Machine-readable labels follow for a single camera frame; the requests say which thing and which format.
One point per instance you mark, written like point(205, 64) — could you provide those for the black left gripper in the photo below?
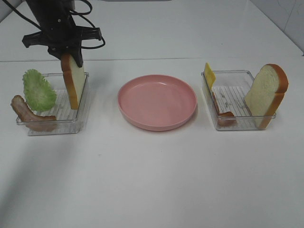
point(61, 26)

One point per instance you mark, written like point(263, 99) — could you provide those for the bread slice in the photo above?
point(266, 94)
point(74, 78)

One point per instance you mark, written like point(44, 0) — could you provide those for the green lettuce leaf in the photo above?
point(39, 94)

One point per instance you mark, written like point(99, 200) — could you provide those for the bacon strip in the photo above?
point(26, 115)
point(225, 119)

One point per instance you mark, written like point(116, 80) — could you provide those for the clear left plastic tray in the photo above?
point(68, 121)

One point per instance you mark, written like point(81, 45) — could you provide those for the clear plastic tray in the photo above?
point(230, 89)
point(68, 121)

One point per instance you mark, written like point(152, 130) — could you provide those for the pink round plate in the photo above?
point(157, 102)

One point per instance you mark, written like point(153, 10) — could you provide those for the yellow cheese slice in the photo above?
point(208, 80)

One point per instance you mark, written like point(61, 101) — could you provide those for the clear right plastic tray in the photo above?
point(230, 89)

